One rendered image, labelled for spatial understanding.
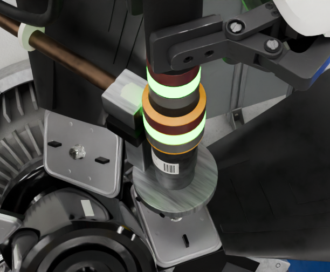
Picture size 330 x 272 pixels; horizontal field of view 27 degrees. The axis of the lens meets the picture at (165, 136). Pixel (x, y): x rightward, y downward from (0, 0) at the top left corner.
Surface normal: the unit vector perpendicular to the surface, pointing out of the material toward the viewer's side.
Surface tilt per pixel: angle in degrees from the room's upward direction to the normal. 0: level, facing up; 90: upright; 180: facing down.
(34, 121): 20
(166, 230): 0
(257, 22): 1
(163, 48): 90
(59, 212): 40
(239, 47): 89
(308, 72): 1
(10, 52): 50
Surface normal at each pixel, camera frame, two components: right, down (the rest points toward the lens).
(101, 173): -0.59, 0.20
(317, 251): 0.14, -0.22
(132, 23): -0.39, 0.20
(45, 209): -0.48, -0.79
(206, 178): -0.02, -0.49
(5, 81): 0.24, 0.31
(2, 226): -0.13, 0.89
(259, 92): 0.33, 0.82
